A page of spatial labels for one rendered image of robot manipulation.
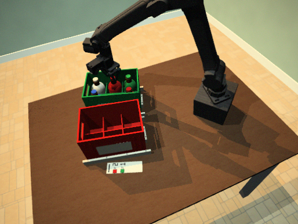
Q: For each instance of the white paper pick list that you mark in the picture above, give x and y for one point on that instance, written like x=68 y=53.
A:
x=124 y=167

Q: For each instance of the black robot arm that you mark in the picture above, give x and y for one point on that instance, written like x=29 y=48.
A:
x=195 y=14

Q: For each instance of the red crate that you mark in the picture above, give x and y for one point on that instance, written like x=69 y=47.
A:
x=102 y=131

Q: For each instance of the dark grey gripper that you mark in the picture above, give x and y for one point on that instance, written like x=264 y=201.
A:
x=111 y=71

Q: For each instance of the white bottle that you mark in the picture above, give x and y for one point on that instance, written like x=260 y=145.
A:
x=98 y=86

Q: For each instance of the blue bottle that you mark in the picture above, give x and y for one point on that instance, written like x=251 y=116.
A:
x=94 y=92

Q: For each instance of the green bottle crate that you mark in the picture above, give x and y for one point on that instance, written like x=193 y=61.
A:
x=90 y=100

